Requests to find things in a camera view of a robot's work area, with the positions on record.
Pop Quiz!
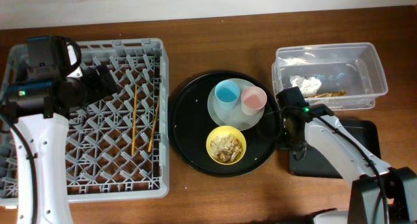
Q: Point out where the white tissue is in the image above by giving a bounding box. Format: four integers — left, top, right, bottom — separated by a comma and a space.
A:
290, 76, 322, 98

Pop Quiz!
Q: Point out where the pink plastic cup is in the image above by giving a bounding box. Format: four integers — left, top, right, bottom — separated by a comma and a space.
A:
241, 86, 267, 115

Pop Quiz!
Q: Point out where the gold snack wrapper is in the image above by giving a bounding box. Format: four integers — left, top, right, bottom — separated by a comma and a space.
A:
308, 90, 347, 98

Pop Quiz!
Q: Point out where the wooden chopstick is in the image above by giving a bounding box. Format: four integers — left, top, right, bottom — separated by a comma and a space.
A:
131, 84, 137, 157
147, 99, 160, 153

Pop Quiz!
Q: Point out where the yellow bowl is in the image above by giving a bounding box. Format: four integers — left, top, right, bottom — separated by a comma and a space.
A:
206, 126, 247, 165

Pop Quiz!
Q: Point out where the food scraps pile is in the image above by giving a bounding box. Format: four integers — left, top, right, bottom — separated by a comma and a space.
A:
208, 133, 243, 164

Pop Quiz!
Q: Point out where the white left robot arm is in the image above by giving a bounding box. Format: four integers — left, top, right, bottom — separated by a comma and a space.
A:
1, 36, 117, 223

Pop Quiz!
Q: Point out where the clear plastic waste bin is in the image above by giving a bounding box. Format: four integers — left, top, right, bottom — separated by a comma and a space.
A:
272, 42, 388, 111

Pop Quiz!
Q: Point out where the grey plastic dishwasher rack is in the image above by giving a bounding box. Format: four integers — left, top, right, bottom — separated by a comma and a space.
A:
1, 38, 169, 206

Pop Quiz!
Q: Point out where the grey-white round plate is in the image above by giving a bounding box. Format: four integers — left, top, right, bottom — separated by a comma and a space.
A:
207, 87, 265, 131

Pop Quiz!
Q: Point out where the blue plastic cup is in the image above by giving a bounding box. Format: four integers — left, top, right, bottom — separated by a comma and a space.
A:
214, 79, 240, 110

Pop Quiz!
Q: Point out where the black rectangular tray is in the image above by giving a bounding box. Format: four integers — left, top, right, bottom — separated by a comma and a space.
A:
289, 119, 381, 178

